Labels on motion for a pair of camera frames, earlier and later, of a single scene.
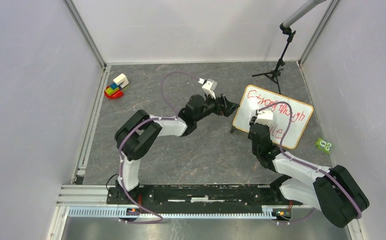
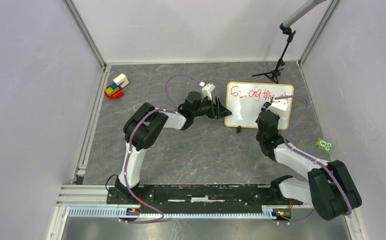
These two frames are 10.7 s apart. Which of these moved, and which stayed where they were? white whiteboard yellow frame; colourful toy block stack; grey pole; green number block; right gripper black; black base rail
Moved: white whiteboard yellow frame; right gripper black
Stayed: grey pole; black base rail; colourful toy block stack; green number block
